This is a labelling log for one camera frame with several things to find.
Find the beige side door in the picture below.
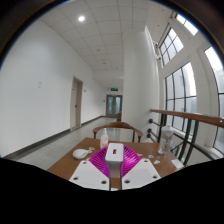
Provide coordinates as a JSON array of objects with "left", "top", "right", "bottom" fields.
[{"left": 69, "top": 76, "right": 84, "bottom": 131}]

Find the clear plastic bottle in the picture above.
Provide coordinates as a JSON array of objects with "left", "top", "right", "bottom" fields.
[{"left": 157, "top": 124, "right": 175, "bottom": 155}]

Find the white paper card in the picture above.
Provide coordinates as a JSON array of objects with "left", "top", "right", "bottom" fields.
[{"left": 171, "top": 158, "right": 185, "bottom": 169}]

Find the wooden chair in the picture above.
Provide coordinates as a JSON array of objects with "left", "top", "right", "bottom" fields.
[{"left": 92, "top": 121, "right": 144, "bottom": 144}]

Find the small slanted black-framed window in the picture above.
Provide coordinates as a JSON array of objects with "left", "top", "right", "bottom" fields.
[{"left": 159, "top": 26, "right": 185, "bottom": 67}]

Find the white computer mouse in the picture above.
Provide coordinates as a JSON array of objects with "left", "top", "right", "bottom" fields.
[{"left": 72, "top": 148, "right": 89, "bottom": 160}]

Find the glass double door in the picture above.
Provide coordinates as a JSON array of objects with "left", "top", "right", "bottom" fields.
[{"left": 105, "top": 94, "right": 123, "bottom": 118}]

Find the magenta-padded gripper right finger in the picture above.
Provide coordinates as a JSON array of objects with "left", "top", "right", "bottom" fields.
[{"left": 120, "top": 145, "right": 162, "bottom": 191}]

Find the wide window with white frame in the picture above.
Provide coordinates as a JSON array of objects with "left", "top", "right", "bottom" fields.
[{"left": 203, "top": 46, "right": 224, "bottom": 154}]

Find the wooden handrail with black railing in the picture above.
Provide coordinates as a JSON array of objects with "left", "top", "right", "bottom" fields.
[{"left": 146, "top": 108, "right": 224, "bottom": 162}]

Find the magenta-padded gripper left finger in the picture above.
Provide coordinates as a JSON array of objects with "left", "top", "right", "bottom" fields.
[{"left": 68, "top": 145, "right": 111, "bottom": 191}]

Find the white charger block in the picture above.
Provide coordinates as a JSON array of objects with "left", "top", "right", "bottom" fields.
[{"left": 105, "top": 142, "right": 125, "bottom": 179}]

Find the tall black-framed window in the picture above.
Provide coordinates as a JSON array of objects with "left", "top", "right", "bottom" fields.
[{"left": 164, "top": 61, "right": 198, "bottom": 133}]

